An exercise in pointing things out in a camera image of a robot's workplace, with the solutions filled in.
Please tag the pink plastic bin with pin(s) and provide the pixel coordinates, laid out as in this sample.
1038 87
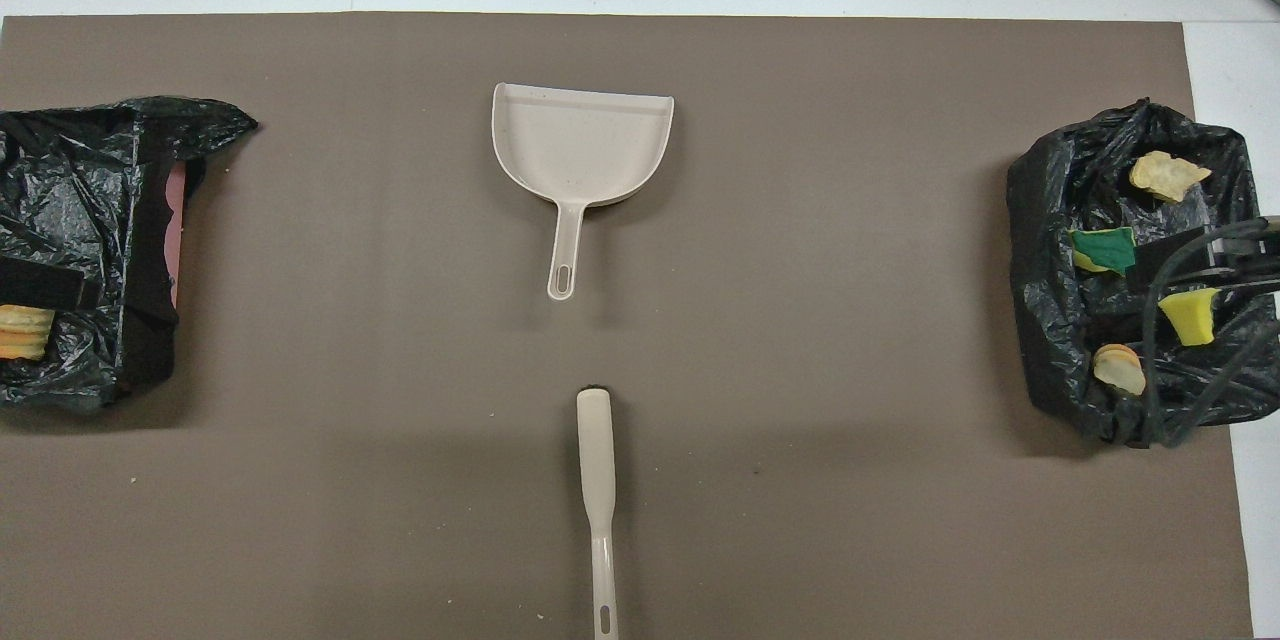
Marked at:
176 220

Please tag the beige stone-like foam chunk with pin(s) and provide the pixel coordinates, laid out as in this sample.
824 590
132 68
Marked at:
22 332

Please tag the black trash bag over pink bin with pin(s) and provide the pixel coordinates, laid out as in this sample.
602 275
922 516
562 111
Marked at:
90 180

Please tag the black trash bag lined bin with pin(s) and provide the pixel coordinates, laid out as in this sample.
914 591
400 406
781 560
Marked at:
1050 220

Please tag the striped orange foam roll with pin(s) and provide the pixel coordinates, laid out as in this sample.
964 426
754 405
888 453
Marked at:
1165 175
1120 370

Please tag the beige plastic dustpan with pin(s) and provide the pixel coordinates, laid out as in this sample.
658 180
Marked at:
580 145

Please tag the small yellow sponge piece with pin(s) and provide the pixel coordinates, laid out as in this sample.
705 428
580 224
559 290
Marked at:
1190 315

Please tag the beige brush with black bristles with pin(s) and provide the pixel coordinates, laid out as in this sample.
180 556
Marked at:
597 470

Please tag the brown paper table mat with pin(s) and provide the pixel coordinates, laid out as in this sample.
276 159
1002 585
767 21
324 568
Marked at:
700 50

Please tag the yellow green-backed sponge piece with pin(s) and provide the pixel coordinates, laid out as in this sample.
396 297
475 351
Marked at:
1108 250

